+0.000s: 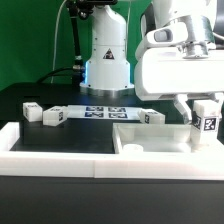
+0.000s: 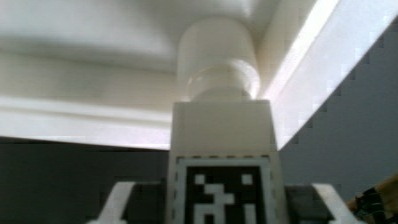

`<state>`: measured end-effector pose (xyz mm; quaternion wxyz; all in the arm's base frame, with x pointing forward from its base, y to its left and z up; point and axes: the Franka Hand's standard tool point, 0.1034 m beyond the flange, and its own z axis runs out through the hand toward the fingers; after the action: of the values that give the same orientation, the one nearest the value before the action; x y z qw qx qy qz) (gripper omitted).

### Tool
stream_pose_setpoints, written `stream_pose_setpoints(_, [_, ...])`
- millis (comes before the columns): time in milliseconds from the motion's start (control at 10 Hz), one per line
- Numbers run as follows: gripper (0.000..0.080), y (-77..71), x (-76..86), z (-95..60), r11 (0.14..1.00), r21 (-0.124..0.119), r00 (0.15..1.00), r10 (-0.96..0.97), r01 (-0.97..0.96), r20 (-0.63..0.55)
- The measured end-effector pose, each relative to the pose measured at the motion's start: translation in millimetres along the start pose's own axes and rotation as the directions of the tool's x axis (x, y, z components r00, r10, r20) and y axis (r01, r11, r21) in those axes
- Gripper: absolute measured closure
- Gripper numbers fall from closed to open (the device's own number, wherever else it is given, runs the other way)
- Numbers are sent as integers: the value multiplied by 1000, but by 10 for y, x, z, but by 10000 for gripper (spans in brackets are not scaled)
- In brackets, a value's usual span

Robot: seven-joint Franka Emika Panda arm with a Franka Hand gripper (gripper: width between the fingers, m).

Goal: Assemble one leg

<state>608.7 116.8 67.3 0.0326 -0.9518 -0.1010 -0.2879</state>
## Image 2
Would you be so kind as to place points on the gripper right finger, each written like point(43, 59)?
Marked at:
point(336, 206)

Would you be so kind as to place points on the white square tabletop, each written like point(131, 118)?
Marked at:
point(89, 62)

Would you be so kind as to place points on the white leg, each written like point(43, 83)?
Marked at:
point(224, 184)

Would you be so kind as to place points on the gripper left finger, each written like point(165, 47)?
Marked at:
point(114, 207)

